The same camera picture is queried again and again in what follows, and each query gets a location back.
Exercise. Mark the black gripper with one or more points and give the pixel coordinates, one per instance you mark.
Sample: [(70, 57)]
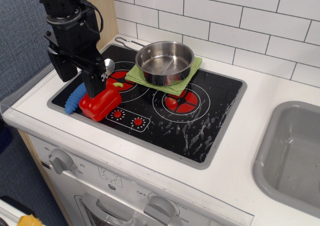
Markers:
[(73, 46)]

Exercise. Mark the stainless steel pot with handle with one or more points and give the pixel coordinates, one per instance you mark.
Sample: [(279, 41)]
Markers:
[(162, 63)]

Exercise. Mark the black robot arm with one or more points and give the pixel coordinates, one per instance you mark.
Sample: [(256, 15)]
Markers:
[(66, 7)]

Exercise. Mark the black toy stove top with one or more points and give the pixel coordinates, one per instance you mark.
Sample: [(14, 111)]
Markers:
[(186, 128)]

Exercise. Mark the red toy bell pepper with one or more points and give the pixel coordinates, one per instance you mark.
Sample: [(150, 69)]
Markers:
[(99, 107)]

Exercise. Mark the green folded cloth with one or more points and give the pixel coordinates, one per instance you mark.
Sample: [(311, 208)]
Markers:
[(136, 75)]

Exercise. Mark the grey left oven knob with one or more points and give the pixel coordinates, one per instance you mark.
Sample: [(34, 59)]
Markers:
[(60, 161)]

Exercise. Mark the grey oven knob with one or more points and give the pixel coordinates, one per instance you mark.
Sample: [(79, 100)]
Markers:
[(160, 209), (60, 161)]

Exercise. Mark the white toy oven front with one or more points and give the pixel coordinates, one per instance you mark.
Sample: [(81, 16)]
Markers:
[(92, 195)]

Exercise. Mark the yellow object at corner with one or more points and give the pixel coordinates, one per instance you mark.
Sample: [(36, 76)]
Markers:
[(29, 220)]

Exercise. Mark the grey right oven knob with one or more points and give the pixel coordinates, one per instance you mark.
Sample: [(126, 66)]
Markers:
[(160, 209)]

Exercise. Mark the grey toy sink basin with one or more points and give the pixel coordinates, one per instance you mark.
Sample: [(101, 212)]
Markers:
[(287, 165)]

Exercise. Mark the blue handled metal spoon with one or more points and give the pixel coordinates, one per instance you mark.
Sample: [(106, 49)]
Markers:
[(73, 100)]

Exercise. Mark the light wooden side post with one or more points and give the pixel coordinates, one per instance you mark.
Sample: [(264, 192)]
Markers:
[(110, 28)]

